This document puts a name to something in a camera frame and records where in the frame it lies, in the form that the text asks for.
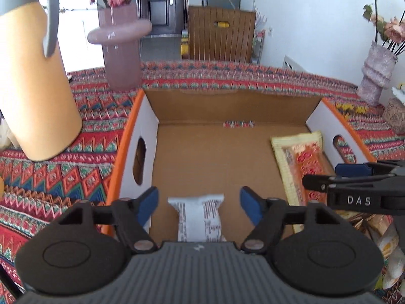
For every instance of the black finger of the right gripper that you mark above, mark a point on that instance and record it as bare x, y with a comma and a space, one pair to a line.
372, 187

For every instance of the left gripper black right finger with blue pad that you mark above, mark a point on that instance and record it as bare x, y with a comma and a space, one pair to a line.
269, 217

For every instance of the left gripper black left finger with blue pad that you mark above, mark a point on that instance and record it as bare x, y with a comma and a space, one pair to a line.
128, 217

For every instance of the white printed snack packet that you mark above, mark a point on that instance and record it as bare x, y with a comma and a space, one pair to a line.
199, 218

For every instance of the yellow red snack packet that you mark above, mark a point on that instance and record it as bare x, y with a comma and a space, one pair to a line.
297, 156

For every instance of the orange cardboard snack box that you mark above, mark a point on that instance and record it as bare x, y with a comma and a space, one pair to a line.
192, 143

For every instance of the patterned red tablecloth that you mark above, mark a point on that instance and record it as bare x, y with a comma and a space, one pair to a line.
38, 192

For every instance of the textured pink ceramic vase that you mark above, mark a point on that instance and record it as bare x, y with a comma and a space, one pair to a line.
377, 71

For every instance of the dried pink roses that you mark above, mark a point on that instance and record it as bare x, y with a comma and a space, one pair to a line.
389, 32

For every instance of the pink glass vase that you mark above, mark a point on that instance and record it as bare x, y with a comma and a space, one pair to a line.
119, 33

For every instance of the brown wooden chair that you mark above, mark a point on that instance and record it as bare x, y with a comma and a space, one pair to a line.
218, 34

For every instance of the dark entrance door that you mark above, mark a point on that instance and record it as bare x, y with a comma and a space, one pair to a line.
166, 16

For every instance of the yellow thermos jug grey handle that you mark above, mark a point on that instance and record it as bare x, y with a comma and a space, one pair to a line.
36, 97

